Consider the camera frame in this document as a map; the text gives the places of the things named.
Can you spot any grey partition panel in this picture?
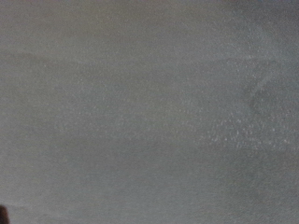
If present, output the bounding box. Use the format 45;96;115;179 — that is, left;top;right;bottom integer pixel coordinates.
0;0;299;224

